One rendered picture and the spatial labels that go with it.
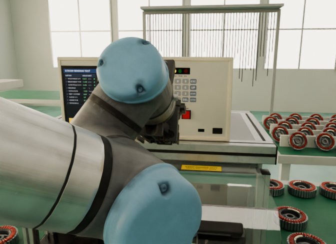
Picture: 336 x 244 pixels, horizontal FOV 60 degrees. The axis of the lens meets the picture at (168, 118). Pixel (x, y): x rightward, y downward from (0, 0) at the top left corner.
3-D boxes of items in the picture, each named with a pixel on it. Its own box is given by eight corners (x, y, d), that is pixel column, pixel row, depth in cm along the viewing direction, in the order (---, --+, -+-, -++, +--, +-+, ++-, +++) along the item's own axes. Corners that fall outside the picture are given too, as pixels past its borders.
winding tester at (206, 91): (229, 141, 72) (233, 57, 68) (62, 135, 77) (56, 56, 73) (221, 111, 110) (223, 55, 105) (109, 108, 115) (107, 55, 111)
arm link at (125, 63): (73, 78, 31) (120, 17, 32) (106, 105, 42) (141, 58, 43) (131, 118, 29) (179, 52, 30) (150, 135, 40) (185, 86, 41)
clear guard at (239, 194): (283, 261, 46) (286, 228, 45) (135, 249, 49) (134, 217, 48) (252, 177, 78) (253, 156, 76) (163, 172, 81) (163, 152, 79)
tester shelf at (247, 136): (276, 165, 69) (278, 146, 68) (11, 152, 77) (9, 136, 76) (249, 122, 112) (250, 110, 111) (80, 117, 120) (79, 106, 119)
